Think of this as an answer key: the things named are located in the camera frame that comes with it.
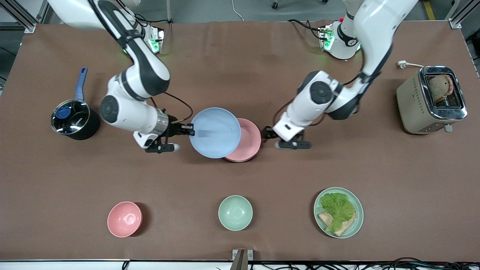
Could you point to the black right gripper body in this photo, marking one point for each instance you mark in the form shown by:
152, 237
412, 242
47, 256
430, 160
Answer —
175, 128

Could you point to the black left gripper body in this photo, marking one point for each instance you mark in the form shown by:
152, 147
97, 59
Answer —
268, 132

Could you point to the pink plate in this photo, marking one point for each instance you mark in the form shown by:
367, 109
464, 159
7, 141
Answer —
249, 144

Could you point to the light blue plate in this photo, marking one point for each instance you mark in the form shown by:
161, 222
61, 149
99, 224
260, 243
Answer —
215, 133

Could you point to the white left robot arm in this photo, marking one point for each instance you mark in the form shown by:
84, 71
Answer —
375, 30

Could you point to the right arm base control box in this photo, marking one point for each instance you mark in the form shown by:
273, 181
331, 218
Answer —
155, 39

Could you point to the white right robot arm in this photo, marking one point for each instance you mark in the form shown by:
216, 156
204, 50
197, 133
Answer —
140, 75

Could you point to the left arm base control box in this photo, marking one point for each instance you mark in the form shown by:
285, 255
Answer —
326, 37

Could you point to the brown table cover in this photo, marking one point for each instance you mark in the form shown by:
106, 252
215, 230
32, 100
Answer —
240, 187

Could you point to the mint green bowl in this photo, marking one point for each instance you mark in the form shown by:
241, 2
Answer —
235, 213

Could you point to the green lettuce leaf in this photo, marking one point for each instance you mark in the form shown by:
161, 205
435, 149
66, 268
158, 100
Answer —
337, 208

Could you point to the pink bowl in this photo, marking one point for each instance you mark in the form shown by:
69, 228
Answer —
124, 219

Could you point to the glass lid with blue knob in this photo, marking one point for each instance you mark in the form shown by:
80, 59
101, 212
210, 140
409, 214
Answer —
70, 117

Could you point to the brown bread slice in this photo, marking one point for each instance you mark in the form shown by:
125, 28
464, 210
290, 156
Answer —
347, 227

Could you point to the mint green plate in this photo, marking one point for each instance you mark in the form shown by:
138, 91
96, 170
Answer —
357, 221

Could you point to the beige and chrome toaster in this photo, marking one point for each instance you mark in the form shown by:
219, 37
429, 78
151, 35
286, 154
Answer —
412, 108

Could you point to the round brown toast slice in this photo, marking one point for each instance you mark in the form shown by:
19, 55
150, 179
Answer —
439, 87

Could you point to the grey metal table bracket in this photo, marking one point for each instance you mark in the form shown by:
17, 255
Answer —
242, 258

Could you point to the aluminium frame profile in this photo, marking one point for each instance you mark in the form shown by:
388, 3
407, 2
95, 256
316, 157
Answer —
22, 15
459, 17

